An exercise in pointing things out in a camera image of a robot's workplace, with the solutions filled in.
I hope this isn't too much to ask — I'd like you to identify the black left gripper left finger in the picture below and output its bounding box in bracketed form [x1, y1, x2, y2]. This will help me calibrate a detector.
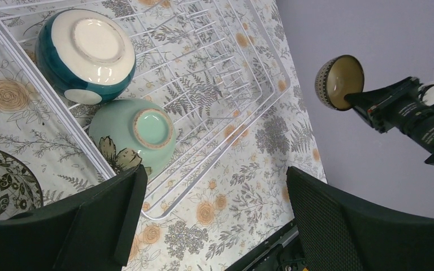
[0, 165, 148, 270]

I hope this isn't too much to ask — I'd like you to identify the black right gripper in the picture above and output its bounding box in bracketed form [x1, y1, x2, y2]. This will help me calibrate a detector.
[344, 77, 434, 165]

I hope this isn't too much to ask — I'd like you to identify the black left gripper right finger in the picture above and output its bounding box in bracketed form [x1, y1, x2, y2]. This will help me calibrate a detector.
[287, 167, 434, 270]

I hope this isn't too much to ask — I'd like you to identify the black gold-rimmed bowl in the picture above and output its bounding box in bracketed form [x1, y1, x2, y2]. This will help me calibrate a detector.
[314, 55, 364, 111]

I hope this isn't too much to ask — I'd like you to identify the red patterned bowl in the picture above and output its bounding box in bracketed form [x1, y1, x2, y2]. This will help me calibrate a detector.
[0, 150, 44, 220]

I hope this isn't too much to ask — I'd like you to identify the mint green bowl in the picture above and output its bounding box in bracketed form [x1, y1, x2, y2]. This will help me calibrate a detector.
[88, 99, 176, 178]

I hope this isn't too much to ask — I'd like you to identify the floral tablecloth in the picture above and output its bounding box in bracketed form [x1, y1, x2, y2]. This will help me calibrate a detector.
[0, 1, 326, 270]

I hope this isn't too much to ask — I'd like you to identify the teal and cream bowl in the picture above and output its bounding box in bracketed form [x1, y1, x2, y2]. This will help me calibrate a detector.
[34, 8, 136, 105]

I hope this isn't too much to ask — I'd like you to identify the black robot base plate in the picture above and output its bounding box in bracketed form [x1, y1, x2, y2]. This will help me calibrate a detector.
[227, 219, 307, 271]

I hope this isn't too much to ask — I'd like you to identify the white wire dish rack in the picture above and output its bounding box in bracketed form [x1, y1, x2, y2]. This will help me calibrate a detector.
[0, 1, 289, 220]

